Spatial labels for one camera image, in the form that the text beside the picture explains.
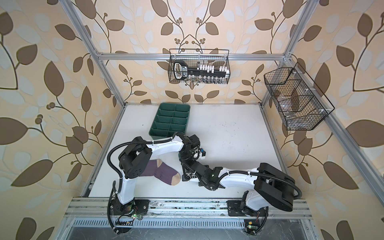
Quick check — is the purple sock beige toe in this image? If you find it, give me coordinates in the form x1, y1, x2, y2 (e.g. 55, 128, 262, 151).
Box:
141, 159, 181, 186

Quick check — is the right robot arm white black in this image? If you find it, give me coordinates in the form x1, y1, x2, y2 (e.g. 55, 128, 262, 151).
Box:
182, 161, 303, 217

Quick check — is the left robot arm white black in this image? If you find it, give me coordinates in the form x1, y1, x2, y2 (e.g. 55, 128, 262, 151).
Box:
107, 132, 206, 206

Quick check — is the green divided plastic tray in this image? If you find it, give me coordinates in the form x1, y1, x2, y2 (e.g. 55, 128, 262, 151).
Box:
149, 103, 191, 140

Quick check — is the black tool in basket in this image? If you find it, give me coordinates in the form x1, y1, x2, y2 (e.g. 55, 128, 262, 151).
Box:
171, 60, 231, 80

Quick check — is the black wire basket back wall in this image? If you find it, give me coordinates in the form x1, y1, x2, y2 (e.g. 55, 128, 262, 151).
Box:
168, 48, 231, 85

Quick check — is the black wire basket wall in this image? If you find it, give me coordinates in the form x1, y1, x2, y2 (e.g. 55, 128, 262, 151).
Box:
264, 63, 335, 131
168, 48, 231, 85

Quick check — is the black wire basket right wall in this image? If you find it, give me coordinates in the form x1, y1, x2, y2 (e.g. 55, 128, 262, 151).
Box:
264, 63, 335, 131

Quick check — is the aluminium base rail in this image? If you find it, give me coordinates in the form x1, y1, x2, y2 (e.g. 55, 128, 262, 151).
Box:
64, 198, 313, 229

